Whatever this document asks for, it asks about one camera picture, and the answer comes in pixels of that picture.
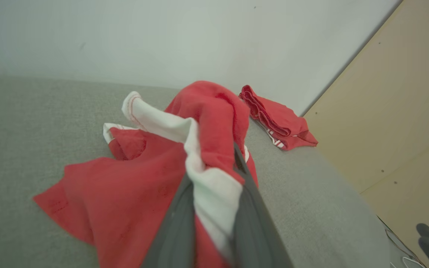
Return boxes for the thin white floor cable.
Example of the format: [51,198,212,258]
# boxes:
[385,227,428,268]

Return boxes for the red basketball jersey white trim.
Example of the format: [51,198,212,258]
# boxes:
[239,85,318,151]

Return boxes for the red shorts white panels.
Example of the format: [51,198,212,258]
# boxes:
[33,81,260,268]

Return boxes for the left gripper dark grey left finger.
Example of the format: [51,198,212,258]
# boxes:
[140,173,196,268]

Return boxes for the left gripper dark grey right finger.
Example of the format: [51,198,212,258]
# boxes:
[231,143,293,268]

